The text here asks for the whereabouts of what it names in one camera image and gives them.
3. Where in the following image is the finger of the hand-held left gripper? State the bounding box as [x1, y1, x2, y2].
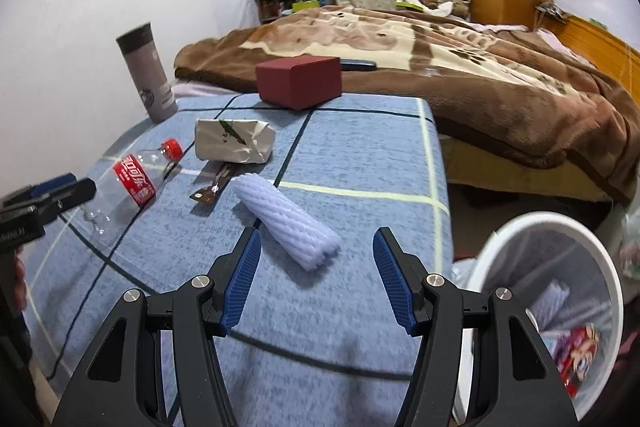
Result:
[30, 178, 97, 224]
[20, 173, 78, 200]

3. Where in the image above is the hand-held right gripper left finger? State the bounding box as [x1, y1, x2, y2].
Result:
[52, 227, 263, 427]

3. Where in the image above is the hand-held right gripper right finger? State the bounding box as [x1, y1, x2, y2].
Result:
[372, 227, 576, 427]

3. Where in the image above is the clear cola bottle red label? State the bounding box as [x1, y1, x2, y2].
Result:
[80, 138, 184, 238]

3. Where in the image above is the purple foam net sleeve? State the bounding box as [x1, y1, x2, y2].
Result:
[530, 279, 571, 330]
[231, 175, 343, 273]

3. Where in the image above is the red cartoon drink can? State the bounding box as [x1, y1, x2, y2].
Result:
[555, 326, 603, 400]

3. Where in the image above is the white trash bin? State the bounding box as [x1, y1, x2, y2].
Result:
[452, 212, 625, 425]

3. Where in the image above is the person's left hand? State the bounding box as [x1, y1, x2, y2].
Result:
[14, 257, 28, 313]

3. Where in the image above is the brown printed wrapper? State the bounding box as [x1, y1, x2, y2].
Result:
[189, 162, 236, 208]

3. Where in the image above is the crumpled white paper carton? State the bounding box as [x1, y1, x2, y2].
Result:
[194, 118, 277, 165]

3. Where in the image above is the grey insulated tumbler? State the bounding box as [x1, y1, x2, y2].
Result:
[116, 22, 180, 124]

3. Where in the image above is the dark red box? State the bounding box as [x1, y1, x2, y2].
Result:
[255, 55, 343, 111]

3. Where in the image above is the brown printed blanket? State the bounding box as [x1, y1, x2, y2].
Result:
[172, 4, 640, 208]

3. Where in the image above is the crumpled clear plastic bag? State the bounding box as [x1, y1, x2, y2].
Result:
[617, 207, 640, 278]

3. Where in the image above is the wooden headboard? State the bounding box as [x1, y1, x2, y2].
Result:
[535, 0, 640, 98]

